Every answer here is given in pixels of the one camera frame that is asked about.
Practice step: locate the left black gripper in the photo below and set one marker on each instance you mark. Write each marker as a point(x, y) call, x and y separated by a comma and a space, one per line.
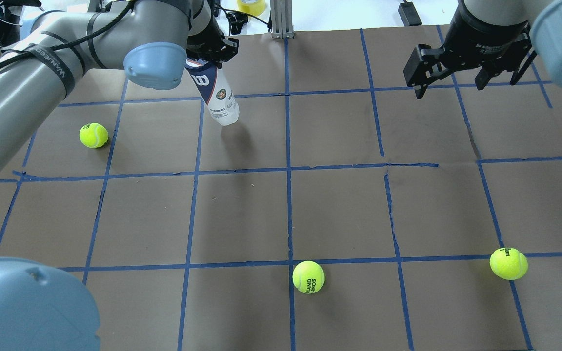
point(206, 38)

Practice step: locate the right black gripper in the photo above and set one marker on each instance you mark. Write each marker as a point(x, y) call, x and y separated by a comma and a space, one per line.
point(485, 38)

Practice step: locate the white tennis ball can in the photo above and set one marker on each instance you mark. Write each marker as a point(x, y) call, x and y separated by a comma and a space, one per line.
point(215, 90)

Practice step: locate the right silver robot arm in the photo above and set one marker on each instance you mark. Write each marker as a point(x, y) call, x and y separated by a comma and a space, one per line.
point(542, 19)

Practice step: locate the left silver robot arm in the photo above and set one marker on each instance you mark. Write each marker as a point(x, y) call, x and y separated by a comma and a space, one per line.
point(43, 308)

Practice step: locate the tennis ball near can side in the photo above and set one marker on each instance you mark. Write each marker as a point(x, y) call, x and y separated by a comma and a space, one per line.
point(93, 135)

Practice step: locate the tennis ball near base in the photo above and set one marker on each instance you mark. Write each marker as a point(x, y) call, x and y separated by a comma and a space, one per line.
point(509, 263)

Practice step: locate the middle back tennis ball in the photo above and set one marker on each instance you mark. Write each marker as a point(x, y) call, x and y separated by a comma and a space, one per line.
point(308, 277)

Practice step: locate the yellow tape roll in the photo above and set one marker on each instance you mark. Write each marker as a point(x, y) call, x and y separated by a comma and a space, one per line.
point(252, 7)

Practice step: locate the black power adapter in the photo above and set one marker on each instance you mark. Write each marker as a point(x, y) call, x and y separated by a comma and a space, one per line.
point(408, 14)

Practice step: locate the aluminium frame post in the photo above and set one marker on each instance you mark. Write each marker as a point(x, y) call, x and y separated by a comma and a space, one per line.
point(282, 26)

